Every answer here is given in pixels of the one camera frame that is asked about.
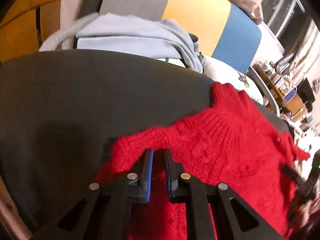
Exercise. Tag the red knitted sweater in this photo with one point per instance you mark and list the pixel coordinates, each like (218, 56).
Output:
(231, 142)

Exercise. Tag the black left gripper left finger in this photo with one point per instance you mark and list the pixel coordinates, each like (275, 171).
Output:
(102, 211)

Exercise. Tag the wooden cabinet doors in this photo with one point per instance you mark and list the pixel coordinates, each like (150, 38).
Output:
(26, 25)

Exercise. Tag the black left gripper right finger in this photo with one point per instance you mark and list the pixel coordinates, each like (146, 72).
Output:
(213, 211)

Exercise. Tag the white cushion with print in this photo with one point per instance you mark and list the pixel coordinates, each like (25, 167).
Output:
(221, 72)

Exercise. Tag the wooden shelf with clutter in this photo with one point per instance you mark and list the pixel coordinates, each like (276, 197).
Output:
(281, 92)

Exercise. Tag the light blue folded garment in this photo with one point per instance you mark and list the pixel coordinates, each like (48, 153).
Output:
(164, 39)

